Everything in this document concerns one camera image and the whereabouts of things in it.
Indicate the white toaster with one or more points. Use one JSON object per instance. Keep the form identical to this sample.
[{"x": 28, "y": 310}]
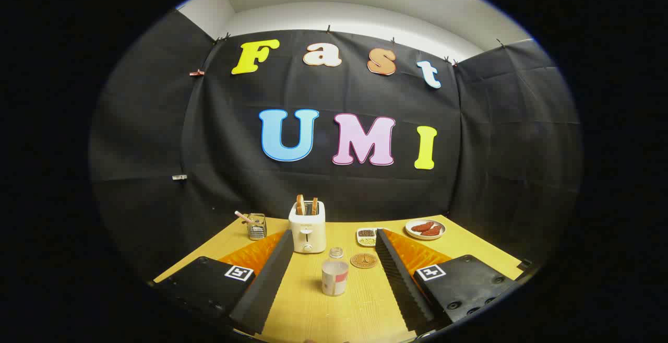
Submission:
[{"x": 308, "y": 233}]

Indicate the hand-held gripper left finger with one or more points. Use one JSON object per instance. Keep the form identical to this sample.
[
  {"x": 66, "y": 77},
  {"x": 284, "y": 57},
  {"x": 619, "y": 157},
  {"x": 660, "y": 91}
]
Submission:
[{"x": 266, "y": 285}]

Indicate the toasted bread slice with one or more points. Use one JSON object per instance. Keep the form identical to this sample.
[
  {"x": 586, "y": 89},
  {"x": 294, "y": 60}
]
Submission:
[
  {"x": 300, "y": 205},
  {"x": 314, "y": 206}
]

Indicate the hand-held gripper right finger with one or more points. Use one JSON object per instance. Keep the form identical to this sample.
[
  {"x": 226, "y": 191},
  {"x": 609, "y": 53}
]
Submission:
[{"x": 402, "y": 280}]

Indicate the wooden table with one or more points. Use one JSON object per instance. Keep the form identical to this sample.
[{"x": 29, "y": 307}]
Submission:
[{"x": 313, "y": 306}]

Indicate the round cork coaster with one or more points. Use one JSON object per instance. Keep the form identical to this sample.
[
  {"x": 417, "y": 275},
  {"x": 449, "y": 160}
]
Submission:
[{"x": 364, "y": 261}]

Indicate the round white plate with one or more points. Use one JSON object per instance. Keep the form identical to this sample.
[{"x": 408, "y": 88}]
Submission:
[{"x": 413, "y": 234}]

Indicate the clear juice bottle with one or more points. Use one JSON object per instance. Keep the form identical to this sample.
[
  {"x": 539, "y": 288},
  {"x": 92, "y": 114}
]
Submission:
[{"x": 334, "y": 278}]

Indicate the metal mesh holder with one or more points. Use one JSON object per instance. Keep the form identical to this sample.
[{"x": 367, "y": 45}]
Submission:
[{"x": 257, "y": 228}]

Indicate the striped paper straw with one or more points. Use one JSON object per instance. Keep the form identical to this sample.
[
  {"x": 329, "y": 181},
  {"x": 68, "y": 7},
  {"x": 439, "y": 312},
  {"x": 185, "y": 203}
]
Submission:
[{"x": 242, "y": 216}]

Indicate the white divided dish with beans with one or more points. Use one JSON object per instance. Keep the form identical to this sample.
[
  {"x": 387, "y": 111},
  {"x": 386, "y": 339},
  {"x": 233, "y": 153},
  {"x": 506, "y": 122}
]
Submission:
[{"x": 367, "y": 237}]

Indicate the reddish brown meat piece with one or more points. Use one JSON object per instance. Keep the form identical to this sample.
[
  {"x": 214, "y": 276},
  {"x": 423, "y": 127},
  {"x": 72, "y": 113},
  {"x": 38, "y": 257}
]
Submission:
[
  {"x": 432, "y": 231},
  {"x": 421, "y": 226}
]

